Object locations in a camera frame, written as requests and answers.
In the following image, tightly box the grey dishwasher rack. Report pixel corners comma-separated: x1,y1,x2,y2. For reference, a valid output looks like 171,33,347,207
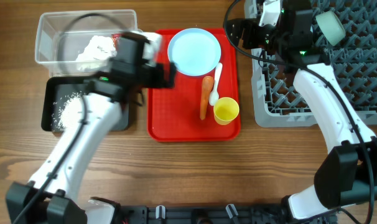
251,0,377,128

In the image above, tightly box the clear plastic bin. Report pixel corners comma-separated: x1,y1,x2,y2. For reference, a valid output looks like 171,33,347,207
35,9,138,77

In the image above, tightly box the orange carrot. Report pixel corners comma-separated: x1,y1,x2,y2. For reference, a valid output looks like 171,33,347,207
200,76,214,120

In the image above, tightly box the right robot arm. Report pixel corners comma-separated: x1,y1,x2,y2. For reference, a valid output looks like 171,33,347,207
223,1,377,223

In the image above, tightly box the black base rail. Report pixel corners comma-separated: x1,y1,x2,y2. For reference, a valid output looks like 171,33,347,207
113,203,337,224

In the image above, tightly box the yellow plastic cup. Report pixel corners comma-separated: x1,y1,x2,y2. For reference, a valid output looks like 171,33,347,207
213,97,240,125

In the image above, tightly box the white plastic spoon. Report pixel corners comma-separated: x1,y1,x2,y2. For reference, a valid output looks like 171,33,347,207
209,62,223,106

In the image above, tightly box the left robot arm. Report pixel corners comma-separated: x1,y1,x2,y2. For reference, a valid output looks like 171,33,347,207
6,31,177,223

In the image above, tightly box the right black cable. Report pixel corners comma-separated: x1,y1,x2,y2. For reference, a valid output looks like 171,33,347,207
222,0,376,224

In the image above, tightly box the black plastic tray bin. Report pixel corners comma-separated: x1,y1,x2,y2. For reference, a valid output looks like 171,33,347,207
40,75,131,133

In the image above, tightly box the white rice pile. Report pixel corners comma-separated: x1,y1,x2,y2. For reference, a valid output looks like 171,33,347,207
51,92,82,132

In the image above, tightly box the large light blue plate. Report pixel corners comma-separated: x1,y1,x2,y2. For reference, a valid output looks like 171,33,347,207
167,28,221,77

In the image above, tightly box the red snack wrapper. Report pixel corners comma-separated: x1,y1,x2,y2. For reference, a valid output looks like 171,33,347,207
111,34,121,50

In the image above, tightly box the green bowl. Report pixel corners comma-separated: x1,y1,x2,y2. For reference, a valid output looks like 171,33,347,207
315,11,346,46

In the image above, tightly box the white tissue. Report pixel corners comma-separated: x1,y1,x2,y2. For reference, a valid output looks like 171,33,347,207
75,35,116,72

